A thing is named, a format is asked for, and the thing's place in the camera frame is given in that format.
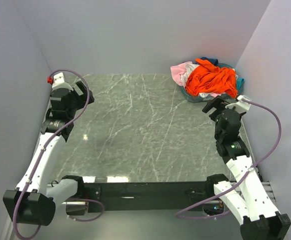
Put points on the pink t shirt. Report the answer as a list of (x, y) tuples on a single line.
[(178, 71)]

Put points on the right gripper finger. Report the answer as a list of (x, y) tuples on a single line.
[(218, 101), (207, 108)]

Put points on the orange t shirt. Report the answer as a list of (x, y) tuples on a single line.
[(208, 78)]

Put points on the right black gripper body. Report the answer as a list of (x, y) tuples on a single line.
[(217, 134)]

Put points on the dark blue t shirt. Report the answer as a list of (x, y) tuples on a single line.
[(213, 61)]

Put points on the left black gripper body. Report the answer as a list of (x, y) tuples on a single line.
[(77, 100)]

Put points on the teal t shirt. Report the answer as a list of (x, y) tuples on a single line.
[(239, 82)]

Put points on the teal plastic basket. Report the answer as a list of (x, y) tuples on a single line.
[(197, 99)]

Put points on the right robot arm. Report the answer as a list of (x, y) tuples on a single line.
[(257, 215)]

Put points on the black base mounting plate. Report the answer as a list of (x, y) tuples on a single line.
[(144, 196)]

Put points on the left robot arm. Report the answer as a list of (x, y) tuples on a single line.
[(31, 202)]

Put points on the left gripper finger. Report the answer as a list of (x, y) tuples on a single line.
[(82, 90), (88, 97)]

